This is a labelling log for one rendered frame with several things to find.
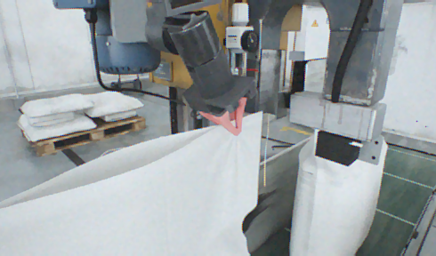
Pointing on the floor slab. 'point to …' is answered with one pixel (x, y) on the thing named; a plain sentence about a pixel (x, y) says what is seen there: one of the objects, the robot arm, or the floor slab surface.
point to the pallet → (89, 134)
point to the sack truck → (128, 85)
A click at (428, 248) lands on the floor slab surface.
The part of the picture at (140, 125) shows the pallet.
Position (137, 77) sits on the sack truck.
